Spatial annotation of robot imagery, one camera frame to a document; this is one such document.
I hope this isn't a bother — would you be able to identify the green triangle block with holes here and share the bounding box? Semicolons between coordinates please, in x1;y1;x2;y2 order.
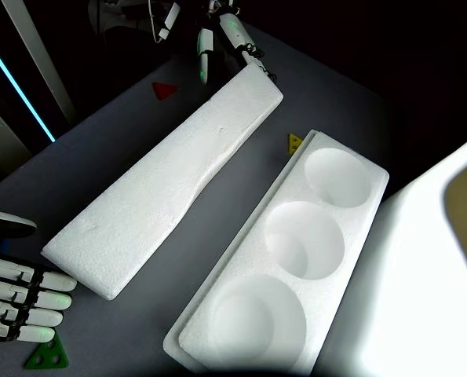
23;333;70;371

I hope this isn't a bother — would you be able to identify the white power adapter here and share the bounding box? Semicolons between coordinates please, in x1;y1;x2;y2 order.
157;2;181;42

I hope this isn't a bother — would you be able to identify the large white rounded casing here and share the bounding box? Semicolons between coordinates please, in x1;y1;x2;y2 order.
354;129;467;377

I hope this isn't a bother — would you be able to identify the grey table cloth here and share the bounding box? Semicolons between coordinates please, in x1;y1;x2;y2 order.
0;19;399;377

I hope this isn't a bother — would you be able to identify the red triangle toy block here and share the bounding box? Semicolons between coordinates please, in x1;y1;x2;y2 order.
151;81;178;101

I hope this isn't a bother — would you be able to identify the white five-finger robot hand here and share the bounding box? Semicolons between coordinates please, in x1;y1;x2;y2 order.
0;205;78;343
195;0;279;85

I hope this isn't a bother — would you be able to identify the long white foam lid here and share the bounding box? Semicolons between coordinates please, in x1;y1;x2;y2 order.
40;62;285;302

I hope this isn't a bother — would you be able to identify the white foam tray with wells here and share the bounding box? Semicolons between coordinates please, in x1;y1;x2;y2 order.
162;128;391;375

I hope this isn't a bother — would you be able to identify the white cable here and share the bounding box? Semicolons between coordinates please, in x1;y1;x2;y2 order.
146;0;162;43

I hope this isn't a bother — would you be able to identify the white upright post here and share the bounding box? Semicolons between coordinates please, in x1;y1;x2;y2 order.
1;0;79;123

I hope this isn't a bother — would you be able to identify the cyan light strip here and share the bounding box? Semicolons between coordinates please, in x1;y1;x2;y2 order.
0;30;57;144

